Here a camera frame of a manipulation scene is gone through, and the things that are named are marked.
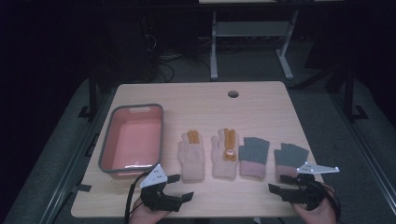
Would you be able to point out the person's left hand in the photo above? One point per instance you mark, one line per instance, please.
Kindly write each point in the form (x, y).
(144, 216)

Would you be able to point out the beige glove with orange fingers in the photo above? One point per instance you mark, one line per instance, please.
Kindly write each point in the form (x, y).
(191, 158)

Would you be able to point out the white metal desk frame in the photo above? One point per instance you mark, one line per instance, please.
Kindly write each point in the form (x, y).
(249, 28)

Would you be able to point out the aluminium rail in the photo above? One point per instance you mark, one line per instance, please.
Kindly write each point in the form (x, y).
(364, 152)
(67, 177)

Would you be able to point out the black metal stand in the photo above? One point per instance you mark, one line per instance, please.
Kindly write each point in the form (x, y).
(92, 93)
(349, 93)

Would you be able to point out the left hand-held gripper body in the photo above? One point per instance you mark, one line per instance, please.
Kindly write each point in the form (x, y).
(157, 199)

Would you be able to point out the pink basket with grey rim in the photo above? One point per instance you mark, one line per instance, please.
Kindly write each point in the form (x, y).
(134, 140)

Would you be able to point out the person's right hand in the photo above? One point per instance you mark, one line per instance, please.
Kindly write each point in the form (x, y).
(320, 216)

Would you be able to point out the grey fingerless glove pink cuff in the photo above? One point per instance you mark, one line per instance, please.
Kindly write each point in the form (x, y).
(253, 152)
(289, 154)

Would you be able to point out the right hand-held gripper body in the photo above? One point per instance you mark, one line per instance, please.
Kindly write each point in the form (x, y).
(309, 193)

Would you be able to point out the beige glove with bear face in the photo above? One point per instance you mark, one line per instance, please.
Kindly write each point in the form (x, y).
(222, 165)

